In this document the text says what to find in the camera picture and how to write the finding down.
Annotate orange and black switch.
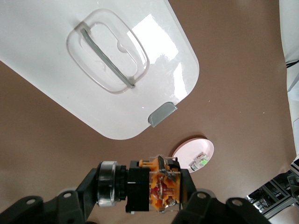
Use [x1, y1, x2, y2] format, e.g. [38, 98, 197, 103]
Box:
[96, 154, 182, 214]

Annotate white lidded box grey clips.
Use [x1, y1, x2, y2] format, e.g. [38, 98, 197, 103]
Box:
[0, 0, 200, 140]

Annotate aluminium frame profile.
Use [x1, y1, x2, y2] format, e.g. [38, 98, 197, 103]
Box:
[245, 158, 299, 217]

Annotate pink round plate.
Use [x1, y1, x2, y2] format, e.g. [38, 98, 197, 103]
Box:
[172, 137, 215, 174]

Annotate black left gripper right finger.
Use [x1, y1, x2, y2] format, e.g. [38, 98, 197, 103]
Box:
[171, 169, 271, 224]

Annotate green and clear switch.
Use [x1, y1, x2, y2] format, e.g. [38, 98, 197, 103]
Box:
[189, 152, 209, 172]

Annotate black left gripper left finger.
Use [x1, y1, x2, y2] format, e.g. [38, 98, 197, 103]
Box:
[0, 167, 102, 224]

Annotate brown table mat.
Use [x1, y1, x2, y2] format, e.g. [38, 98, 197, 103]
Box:
[0, 0, 299, 224]

